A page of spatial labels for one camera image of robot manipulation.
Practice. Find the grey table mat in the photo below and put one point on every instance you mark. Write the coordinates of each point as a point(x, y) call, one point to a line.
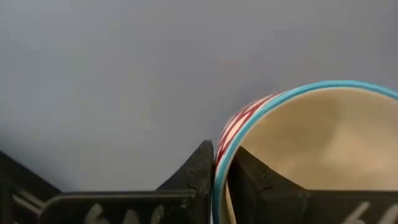
point(124, 93)

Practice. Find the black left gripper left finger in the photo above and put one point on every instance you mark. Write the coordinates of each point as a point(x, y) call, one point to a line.
point(174, 202)

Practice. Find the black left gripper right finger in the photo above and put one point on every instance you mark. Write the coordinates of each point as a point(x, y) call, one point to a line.
point(280, 202)

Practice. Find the teal-rimmed red striped mug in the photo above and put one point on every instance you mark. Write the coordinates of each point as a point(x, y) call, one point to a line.
point(326, 133)

